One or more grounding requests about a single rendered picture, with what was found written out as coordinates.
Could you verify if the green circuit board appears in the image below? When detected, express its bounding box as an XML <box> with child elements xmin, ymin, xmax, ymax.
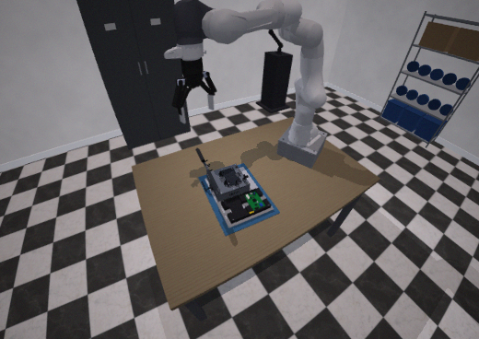
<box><xmin>244</xmin><ymin>192</ymin><xmax>265</xmax><ymax>210</ymax></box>

